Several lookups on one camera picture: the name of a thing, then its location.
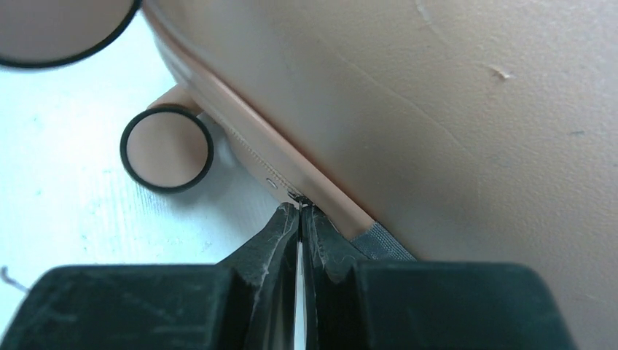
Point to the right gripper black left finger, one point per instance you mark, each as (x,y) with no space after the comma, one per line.
(245,301)

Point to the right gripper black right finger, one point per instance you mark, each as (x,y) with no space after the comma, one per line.
(354,302)

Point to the pink suitcase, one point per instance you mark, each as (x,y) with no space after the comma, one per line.
(472,130)

